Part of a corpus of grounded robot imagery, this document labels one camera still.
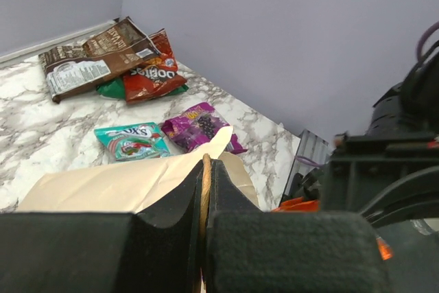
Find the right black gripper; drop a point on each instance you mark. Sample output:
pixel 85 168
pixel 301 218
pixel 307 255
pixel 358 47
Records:
pixel 386 179

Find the red snack packet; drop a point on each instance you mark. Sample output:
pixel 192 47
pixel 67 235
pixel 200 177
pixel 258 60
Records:
pixel 156 77

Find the magenta snack packet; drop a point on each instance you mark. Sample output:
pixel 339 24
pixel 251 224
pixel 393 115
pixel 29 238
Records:
pixel 195 126

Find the brown snack packet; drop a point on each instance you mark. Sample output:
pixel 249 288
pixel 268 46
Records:
pixel 72 70

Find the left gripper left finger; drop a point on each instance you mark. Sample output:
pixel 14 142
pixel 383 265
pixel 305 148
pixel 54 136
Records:
pixel 155 250

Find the green crisps bag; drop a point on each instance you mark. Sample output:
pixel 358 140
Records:
pixel 111 88

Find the teal snack packet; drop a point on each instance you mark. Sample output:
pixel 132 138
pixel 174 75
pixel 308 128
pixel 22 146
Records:
pixel 133 142

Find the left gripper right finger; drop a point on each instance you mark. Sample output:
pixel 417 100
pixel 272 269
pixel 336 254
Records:
pixel 255 251

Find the beige paper bag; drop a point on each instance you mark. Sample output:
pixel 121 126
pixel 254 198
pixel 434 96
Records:
pixel 131 186

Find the orange snack packet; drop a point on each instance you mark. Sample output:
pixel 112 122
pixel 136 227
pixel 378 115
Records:
pixel 300 205

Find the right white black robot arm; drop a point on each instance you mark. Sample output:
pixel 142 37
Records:
pixel 410 106

